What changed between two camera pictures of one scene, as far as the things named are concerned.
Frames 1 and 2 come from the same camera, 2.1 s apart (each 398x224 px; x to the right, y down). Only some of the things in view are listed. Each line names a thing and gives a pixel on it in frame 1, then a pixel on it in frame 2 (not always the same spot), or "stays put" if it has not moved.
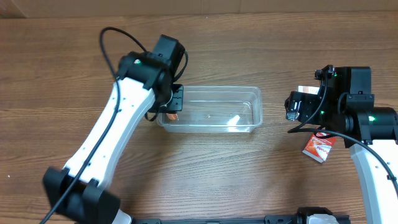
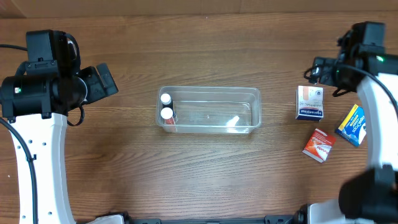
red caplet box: (318, 149) stays put
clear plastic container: (216, 109) stays put
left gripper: (176, 98) -> (93, 83)
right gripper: (294, 106) -> (323, 71)
